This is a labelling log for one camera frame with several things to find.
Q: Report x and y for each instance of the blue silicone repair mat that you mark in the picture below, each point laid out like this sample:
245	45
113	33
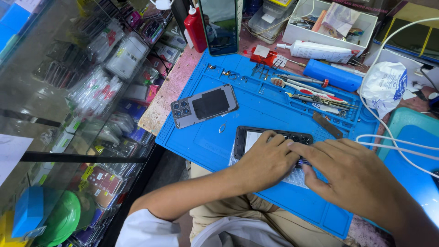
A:
260	109

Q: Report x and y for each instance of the upright teal smartphone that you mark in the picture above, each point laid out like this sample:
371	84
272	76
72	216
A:
219	27

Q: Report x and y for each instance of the white and red toothbrush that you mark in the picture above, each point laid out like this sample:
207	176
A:
301	90

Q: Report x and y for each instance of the person's left hand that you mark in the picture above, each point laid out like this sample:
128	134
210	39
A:
264	164

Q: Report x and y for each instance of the grey phone back cover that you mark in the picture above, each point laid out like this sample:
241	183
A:
209	104

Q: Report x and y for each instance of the teal plastic stool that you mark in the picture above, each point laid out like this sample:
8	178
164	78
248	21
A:
411	137

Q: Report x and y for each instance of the person's right hand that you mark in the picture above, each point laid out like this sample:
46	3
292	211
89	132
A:
356	178

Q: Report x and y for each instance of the white glue tube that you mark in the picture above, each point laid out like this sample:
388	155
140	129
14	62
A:
319	51

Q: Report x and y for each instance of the person's white shirt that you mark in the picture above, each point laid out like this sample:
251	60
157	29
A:
151	231

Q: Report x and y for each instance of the brown metal pry blade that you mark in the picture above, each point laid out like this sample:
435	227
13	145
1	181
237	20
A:
327	125

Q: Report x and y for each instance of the red bottle with white cap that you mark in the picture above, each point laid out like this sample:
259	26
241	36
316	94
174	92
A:
196	31

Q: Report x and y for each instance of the person's left fingers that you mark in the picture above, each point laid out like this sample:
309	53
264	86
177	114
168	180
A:
279	145

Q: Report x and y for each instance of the person's beige trousers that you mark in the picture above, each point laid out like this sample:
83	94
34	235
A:
240	212

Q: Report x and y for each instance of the screwdriver with red cap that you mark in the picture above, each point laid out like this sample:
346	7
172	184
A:
301	79

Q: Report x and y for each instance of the metal tweezers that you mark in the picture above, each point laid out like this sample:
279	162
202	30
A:
322	102

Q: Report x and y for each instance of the clear bubble wrap sheet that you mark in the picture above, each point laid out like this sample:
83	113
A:
296	178

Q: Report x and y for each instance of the clear plastic containers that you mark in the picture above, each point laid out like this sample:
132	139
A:
267	20

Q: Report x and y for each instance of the metal ejector pin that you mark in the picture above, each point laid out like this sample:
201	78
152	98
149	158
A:
222	128

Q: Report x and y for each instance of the white plastic bag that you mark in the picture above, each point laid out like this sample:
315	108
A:
384	87

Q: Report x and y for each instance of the small metal shield frames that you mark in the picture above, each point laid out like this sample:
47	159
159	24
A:
261	71

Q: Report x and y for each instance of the glass display case with accessories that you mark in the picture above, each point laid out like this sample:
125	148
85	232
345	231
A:
68	103

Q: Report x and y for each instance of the black smartphone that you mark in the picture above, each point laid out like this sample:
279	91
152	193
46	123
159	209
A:
248	139

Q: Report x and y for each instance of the red packet with white paper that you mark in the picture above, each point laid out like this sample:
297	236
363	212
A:
262	56

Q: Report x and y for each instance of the black tablet with yellow tape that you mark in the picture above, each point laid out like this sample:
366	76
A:
408	37

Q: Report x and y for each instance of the white box of parts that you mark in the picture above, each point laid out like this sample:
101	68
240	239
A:
329	27

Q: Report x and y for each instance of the blue cylinder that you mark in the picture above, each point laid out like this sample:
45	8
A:
332	75

